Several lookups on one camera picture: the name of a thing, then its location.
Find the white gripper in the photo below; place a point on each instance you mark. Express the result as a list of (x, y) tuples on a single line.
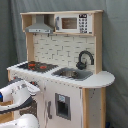
[(20, 83)]

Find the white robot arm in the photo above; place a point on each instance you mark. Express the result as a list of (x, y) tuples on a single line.
[(18, 91)]

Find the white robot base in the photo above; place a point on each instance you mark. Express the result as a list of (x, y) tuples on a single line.
[(25, 121)]

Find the wooden toy kitchen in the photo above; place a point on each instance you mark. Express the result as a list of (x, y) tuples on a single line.
[(62, 49)]

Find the toy oven door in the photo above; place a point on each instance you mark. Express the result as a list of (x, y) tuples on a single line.
[(31, 110)]

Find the black toy stovetop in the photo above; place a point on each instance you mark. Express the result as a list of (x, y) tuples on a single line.
[(37, 66)]

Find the white cupboard door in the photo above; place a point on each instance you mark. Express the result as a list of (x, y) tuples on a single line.
[(63, 105)]

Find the grey toy sink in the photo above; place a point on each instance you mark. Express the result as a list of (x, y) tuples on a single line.
[(73, 74)]

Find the black toy faucet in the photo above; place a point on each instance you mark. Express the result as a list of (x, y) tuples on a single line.
[(82, 64)]

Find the grey range hood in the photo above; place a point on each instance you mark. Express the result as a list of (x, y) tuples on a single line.
[(40, 26)]

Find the toy microwave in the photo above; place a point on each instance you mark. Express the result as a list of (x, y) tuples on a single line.
[(74, 23)]

